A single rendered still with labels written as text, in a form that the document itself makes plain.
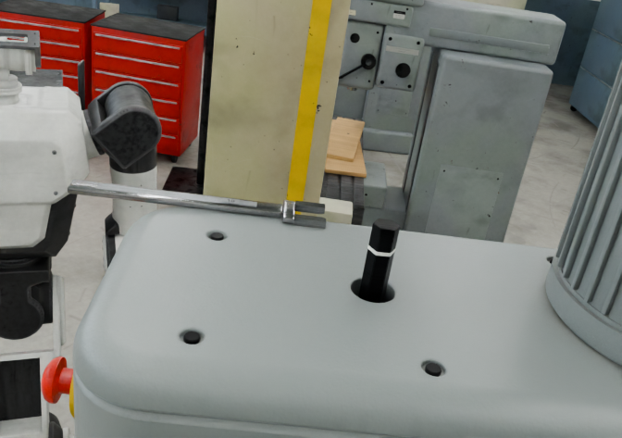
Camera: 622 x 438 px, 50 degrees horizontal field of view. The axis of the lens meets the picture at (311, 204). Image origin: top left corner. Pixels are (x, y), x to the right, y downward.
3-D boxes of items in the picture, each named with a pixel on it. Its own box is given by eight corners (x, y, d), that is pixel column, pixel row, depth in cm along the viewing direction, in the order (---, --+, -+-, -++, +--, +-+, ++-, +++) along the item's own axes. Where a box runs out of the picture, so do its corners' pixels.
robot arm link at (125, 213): (103, 249, 144) (97, 155, 133) (164, 244, 148) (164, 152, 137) (105, 280, 135) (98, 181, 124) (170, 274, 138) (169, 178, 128)
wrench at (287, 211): (63, 198, 62) (63, 190, 61) (76, 181, 65) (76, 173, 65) (325, 229, 63) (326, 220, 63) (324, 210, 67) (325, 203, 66)
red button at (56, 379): (37, 412, 58) (35, 376, 56) (53, 381, 61) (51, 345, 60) (76, 416, 58) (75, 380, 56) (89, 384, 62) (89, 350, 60)
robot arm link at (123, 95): (106, 149, 136) (103, 84, 129) (152, 147, 139) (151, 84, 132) (111, 175, 126) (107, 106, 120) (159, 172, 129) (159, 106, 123)
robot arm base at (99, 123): (99, 143, 137) (79, 93, 130) (160, 124, 139) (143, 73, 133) (105, 177, 125) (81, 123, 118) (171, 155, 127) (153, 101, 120)
